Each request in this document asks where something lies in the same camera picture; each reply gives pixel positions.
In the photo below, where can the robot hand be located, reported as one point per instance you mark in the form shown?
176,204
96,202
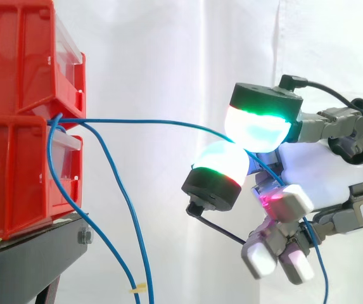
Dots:
314,171

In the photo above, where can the red bin with clear plate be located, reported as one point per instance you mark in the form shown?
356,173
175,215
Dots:
13,177
16,57

